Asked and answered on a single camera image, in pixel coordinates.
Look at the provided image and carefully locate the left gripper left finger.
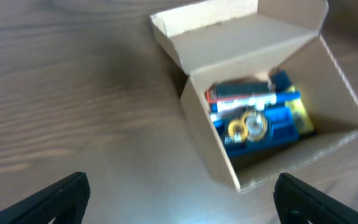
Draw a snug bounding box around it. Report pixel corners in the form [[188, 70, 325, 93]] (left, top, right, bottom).
[[0, 172, 90, 224]]

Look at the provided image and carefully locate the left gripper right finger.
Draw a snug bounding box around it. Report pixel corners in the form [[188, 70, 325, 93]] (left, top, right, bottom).
[[273, 172, 358, 224]]

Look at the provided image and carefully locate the blue plastic stapler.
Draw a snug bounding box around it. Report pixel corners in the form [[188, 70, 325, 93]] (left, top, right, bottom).
[[213, 106, 299, 157]]

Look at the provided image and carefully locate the correction tape dispenser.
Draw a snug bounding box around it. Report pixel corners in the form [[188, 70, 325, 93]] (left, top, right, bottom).
[[223, 110, 268, 144]]

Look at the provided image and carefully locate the blue marker pen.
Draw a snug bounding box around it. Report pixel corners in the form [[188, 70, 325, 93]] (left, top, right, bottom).
[[210, 91, 301, 113]]

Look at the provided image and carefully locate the yellow highlighter with blue cap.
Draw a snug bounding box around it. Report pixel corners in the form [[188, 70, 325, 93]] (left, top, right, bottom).
[[270, 70, 316, 138]]

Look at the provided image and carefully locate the red and black stapler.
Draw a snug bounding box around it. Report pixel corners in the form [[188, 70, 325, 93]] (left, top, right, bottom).
[[205, 82, 270, 103]]

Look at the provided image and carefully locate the brown cardboard box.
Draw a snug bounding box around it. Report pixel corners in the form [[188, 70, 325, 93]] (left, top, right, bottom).
[[150, 0, 358, 193]]

